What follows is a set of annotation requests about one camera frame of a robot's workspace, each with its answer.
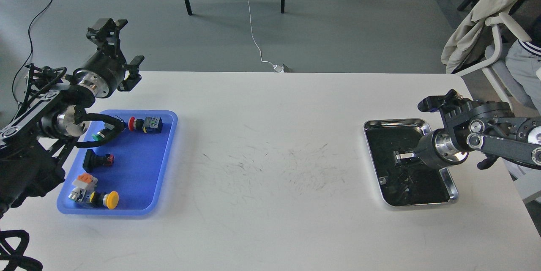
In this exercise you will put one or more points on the orange grey contact block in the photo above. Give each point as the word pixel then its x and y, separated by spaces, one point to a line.
pixel 86 182

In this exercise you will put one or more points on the black push button switch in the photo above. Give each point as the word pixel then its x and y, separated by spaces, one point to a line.
pixel 92 161

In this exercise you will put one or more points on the yellow push button switch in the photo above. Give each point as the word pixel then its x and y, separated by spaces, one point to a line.
pixel 94 199

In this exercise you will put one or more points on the red push button switch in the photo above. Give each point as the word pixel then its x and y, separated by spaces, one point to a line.
pixel 149 125

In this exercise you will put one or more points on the blue plastic tray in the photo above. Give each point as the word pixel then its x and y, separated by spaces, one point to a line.
pixel 137 173

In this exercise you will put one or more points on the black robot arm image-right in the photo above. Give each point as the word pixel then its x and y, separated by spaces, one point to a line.
pixel 474 125

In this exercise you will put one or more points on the beige jacket on chair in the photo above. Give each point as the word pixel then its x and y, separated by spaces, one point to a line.
pixel 468 32

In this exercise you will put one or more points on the green push button switch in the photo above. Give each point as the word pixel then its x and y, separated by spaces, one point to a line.
pixel 99 135

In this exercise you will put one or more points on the silver metal tray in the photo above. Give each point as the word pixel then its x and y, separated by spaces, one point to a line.
pixel 411 184

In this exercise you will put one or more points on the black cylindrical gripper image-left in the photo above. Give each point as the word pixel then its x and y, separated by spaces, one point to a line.
pixel 104 71

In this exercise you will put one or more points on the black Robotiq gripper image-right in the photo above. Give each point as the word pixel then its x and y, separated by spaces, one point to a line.
pixel 435 150

